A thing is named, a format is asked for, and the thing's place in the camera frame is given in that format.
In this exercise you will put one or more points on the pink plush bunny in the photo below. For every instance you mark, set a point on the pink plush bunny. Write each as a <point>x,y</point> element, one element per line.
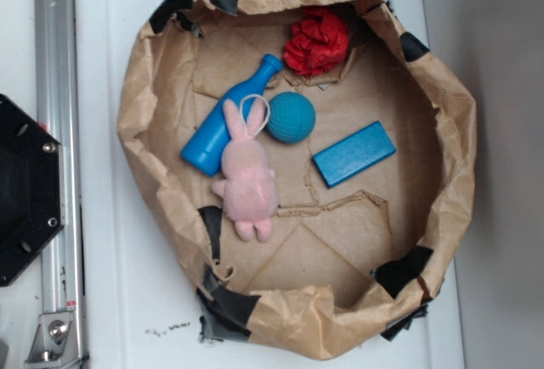
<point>248,189</point>

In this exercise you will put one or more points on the aluminium frame rail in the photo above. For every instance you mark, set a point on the aluminium frame rail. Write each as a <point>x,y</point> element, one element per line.
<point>62,259</point>

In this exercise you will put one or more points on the blue golf ball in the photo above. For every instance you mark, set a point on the blue golf ball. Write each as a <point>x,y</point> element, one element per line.
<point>292,117</point>

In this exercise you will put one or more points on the metal corner bracket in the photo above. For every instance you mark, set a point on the metal corner bracket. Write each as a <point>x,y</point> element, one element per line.
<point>55,344</point>

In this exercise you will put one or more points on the brown paper bag bin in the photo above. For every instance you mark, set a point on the brown paper bag bin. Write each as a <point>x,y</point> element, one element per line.
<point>343,262</point>

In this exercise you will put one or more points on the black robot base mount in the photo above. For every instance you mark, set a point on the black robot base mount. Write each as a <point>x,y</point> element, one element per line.
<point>31,212</point>

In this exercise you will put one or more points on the blue plastic bottle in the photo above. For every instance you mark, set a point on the blue plastic bottle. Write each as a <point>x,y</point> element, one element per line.
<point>205,148</point>

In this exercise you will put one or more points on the red crumpled paper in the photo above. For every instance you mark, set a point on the red crumpled paper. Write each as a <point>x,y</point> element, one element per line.
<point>319,42</point>

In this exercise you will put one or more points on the blue wooden block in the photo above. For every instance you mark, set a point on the blue wooden block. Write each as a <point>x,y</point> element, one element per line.
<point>353,154</point>

